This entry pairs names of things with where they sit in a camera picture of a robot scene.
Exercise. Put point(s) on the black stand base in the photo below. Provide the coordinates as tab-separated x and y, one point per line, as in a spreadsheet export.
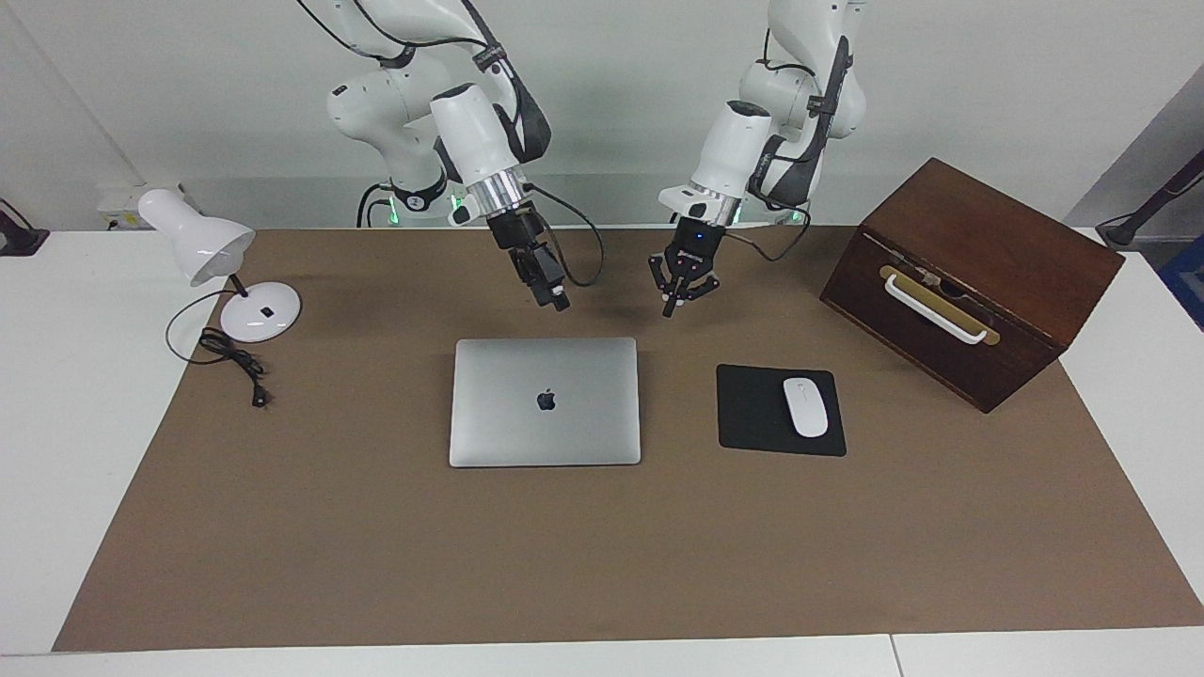
1124	230

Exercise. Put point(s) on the white wall power outlet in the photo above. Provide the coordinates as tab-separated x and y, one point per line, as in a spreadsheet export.
122	202

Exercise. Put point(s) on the brown table mat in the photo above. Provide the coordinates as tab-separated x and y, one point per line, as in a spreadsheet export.
564	564

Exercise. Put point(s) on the silver grey laptop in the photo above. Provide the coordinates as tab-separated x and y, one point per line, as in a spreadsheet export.
527	432

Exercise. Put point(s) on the black table clamp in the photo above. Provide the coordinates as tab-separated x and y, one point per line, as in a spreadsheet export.
19	240

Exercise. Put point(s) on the white desk lamp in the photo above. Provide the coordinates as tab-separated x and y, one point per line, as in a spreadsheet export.
202	240

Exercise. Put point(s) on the black mouse pad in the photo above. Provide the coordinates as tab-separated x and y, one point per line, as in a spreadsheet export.
752	414

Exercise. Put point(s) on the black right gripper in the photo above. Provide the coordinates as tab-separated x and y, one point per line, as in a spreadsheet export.
527	244

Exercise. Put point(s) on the dark brown wooden box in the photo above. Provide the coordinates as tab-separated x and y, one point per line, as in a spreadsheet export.
988	235

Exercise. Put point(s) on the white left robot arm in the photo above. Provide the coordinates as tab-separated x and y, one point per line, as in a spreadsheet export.
734	150

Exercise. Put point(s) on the blue crate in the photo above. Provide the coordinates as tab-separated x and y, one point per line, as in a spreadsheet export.
1187	282

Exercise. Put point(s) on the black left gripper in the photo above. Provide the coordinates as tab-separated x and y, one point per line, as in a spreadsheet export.
694	249

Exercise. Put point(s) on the white computer mouse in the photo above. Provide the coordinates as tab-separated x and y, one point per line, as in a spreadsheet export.
806	409

